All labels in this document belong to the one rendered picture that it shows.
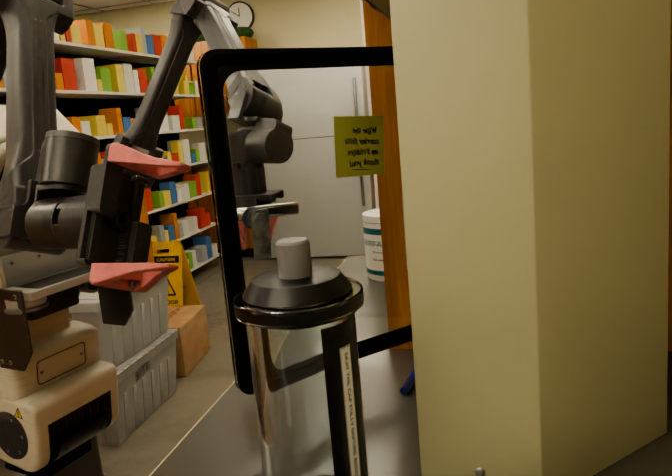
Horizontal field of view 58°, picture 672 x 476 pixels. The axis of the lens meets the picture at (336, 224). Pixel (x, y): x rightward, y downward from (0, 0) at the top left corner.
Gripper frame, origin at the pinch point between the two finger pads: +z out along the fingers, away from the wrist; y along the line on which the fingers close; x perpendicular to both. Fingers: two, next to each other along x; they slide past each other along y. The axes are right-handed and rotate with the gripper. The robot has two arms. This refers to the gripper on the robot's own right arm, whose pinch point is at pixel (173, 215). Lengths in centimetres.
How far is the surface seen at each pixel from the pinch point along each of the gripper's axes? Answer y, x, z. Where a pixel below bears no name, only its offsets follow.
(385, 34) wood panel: 33.4, 30.3, 5.2
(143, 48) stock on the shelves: 205, 245, -321
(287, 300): -7.9, -1.9, 15.5
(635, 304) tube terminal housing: -4.6, 26.9, 37.0
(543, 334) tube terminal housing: -8.6, 15.7, 30.7
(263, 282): -6.4, -1.2, 12.4
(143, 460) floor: -62, 146, -156
